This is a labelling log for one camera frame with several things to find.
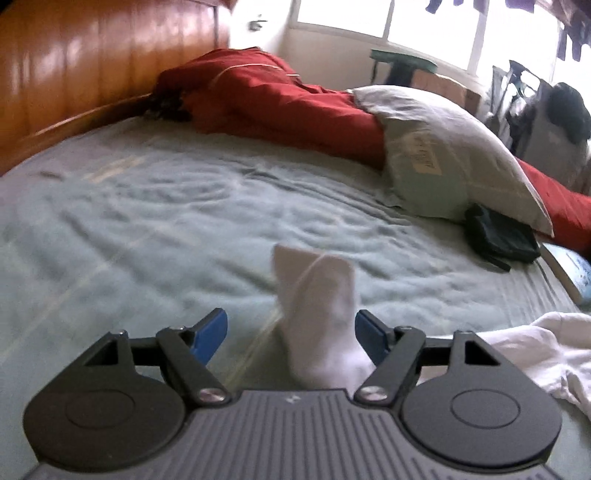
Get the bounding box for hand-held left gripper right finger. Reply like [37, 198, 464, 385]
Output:
[353, 309, 502, 407]

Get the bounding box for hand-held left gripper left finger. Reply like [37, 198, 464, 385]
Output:
[83, 308, 232, 407]

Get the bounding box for white t-shirt with blue print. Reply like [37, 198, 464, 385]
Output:
[270, 244, 591, 411]

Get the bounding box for hanging dark clothes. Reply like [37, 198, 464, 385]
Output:
[425, 0, 591, 61]

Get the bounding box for black pouch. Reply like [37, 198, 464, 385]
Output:
[463, 203, 542, 272]

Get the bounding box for grey-green pillow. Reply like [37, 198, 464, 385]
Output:
[352, 85, 555, 237]

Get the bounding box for blue book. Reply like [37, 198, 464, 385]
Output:
[539, 242, 591, 305]

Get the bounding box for dark cloth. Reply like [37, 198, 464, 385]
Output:
[147, 90, 197, 123]

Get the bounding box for red quilt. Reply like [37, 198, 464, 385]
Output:
[150, 47, 591, 252]

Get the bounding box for cardboard box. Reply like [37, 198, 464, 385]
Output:
[411, 69, 483, 112]

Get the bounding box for grey folded rack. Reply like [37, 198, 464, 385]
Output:
[489, 59, 550, 148]

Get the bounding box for green stool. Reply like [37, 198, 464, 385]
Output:
[369, 47, 437, 86]

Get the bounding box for wooden headboard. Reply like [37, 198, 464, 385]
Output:
[0, 0, 232, 176]

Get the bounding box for black bag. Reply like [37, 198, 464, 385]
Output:
[547, 82, 591, 144]

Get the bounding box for window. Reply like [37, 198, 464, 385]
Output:
[286, 0, 568, 77]

